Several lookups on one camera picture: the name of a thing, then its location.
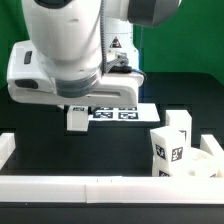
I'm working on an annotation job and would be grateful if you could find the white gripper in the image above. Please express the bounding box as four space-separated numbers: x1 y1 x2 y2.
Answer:
8 72 144 107

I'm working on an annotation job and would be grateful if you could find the white marker sheet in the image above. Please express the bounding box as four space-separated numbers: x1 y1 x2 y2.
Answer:
89 103 160 122

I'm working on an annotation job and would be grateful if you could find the white right fence bar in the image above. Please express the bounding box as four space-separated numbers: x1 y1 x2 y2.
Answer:
200 134 224 178

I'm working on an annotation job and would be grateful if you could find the white fence bar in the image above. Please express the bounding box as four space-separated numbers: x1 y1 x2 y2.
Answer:
0 175 224 205
0 133 15 170
200 134 224 178

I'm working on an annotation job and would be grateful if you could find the white left fence bar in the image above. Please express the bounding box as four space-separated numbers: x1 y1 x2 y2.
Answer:
0 133 15 170

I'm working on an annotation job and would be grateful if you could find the white front fence bar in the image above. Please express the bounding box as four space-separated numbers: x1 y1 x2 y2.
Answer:
0 175 224 205

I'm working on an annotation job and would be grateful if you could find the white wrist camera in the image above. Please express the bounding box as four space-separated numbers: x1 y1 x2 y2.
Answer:
7 41 54 92

